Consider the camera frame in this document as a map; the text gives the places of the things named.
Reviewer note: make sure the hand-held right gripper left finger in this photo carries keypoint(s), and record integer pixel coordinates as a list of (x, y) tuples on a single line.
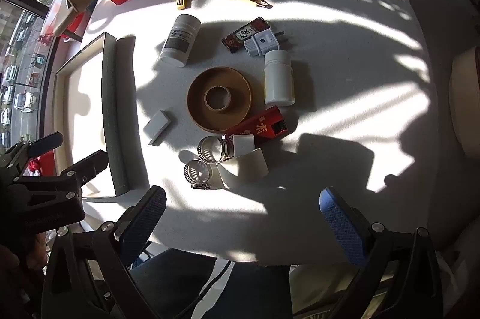
[(144, 225)]

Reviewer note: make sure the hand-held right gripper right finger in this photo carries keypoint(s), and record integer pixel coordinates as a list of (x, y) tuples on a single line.
[(343, 225)]

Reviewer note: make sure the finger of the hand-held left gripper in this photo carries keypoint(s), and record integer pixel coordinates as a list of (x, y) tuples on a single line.
[(92, 161), (47, 142)]

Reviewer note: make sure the grey framed white tray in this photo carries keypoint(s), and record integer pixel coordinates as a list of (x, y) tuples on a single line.
[(112, 109)]

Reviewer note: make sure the small white bottle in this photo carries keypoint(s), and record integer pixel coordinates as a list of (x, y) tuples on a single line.
[(279, 82)]

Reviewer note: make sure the brown tape roll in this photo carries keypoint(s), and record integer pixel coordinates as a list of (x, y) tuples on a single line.
[(240, 94)]

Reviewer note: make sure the grey power plug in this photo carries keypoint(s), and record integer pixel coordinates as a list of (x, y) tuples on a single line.
[(260, 43)]

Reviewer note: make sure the person's legs in dark pants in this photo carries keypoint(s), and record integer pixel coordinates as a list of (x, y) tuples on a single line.
[(180, 285)]

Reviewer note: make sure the small grey block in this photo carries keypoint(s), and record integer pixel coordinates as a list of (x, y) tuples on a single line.
[(157, 126)]

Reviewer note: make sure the small white block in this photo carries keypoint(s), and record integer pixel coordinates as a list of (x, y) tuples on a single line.
[(243, 145)]

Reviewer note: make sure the red Chinese character packet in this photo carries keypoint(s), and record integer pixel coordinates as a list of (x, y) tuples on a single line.
[(262, 124)]

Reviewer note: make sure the large labelled white bottle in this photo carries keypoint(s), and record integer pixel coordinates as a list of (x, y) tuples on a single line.
[(180, 39)]

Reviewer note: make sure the small yellow blade case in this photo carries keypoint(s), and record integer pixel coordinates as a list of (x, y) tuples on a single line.
[(181, 4)]

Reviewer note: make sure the patterned lighter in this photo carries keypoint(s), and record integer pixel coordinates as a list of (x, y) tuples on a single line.
[(240, 35)]

